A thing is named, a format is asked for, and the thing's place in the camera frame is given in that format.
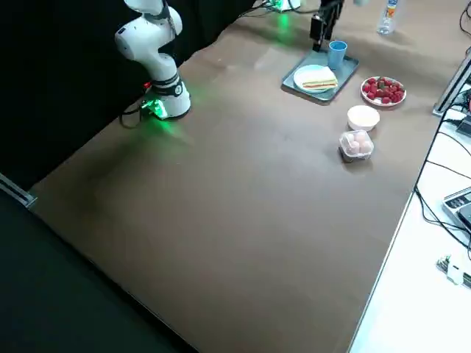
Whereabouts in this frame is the pale blue plate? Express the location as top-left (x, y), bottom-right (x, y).
top-left (293, 64), bottom-right (336, 94)

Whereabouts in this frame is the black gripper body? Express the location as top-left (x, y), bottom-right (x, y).
top-left (319, 0), bottom-right (345, 19)

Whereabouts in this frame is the white strawberry plate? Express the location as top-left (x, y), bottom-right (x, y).
top-left (360, 76), bottom-right (408, 108)

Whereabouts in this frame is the blue cup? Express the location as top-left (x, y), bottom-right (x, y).
top-left (327, 40), bottom-right (348, 70)

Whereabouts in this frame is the aluminium profile post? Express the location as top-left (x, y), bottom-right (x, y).
top-left (433, 54), bottom-right (471, 117)

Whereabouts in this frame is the white plug adapter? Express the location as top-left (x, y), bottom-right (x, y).
top-left (436, 253), bottom-right (471, 286)

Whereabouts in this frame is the clear bottle with blue cap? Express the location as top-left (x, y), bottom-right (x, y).
top-left (375, 0), bottom-right (401, 36)

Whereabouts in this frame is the triangular sandwich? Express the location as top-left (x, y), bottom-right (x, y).
top-left (301, 66), bottom-right (339, 91)

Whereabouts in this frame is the grey-green serving tray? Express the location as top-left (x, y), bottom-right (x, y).
top-left (281, 49), bottom-right (360, 104)

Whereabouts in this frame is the grey keypad device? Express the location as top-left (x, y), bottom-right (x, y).
top-left (441, 186), bottom-right (471, 233)

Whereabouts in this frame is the clear plastic egg box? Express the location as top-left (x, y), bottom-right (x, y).
top-left (337, 130), bottom-right (375, 163)

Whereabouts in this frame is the black backdrop curtain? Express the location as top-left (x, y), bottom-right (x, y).
top-left (0, 0), bottom-right (266, 192)

